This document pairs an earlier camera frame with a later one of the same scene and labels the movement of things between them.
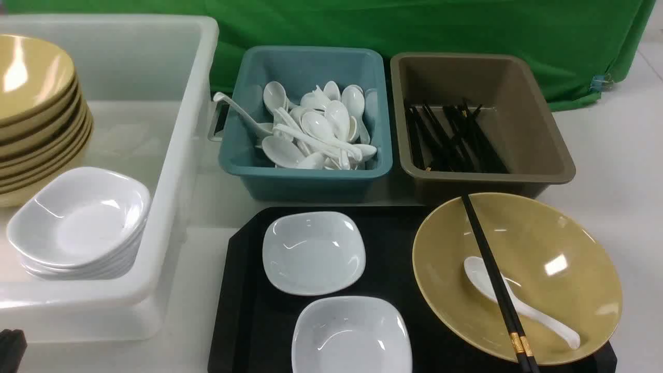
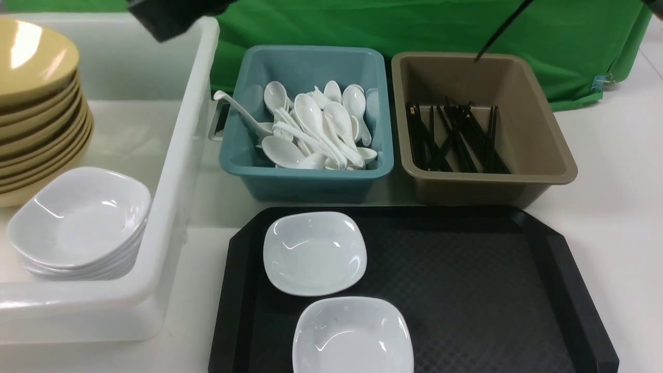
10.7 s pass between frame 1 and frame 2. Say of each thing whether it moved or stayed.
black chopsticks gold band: moved
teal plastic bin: stayed
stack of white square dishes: stayed
